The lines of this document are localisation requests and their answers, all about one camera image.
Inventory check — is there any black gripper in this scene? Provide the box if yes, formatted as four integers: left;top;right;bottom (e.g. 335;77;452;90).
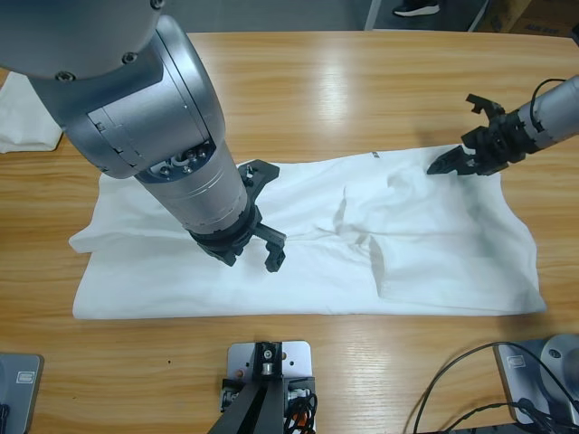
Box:
425;110;539;176
187;205;288;274

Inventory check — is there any white t-shirt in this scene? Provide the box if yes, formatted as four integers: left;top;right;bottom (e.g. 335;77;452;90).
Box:
67;143;547;321

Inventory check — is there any grey metal leg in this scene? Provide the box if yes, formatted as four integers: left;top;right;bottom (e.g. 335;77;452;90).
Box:
467;0;493;33

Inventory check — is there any black sneaker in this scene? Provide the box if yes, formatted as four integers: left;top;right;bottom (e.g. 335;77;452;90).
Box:
392;0;441;18

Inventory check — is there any cardboard box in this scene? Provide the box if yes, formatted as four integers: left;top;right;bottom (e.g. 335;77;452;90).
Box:
477;0;579;37

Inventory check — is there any white metal leg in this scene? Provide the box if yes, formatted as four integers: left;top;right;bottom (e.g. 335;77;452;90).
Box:
364;0;386;32

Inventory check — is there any folded white cloth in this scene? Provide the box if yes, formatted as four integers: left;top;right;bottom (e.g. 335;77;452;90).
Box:
0;71;63;155

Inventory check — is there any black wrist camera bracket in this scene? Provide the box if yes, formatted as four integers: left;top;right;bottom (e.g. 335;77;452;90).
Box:
465;93;507;122
237;157;280;207

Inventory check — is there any thin black wrist camera cable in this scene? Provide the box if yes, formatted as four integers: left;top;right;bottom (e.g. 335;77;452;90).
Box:
529;79;567;133

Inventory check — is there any white mount block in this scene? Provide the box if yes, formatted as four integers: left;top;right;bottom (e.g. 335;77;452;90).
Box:
224;341;317;434

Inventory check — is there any orange and black cable bundle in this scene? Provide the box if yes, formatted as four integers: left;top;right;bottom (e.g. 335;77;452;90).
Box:
283;391;320;434

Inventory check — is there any long black cable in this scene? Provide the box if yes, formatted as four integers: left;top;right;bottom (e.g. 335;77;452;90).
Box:
414;342;571;434

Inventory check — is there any grey base plate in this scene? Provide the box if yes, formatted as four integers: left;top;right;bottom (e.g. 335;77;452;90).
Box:
495;341;579;426
0;353;45;434

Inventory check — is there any thin dark base cable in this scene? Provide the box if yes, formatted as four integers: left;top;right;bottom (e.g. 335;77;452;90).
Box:
445;401;551;434

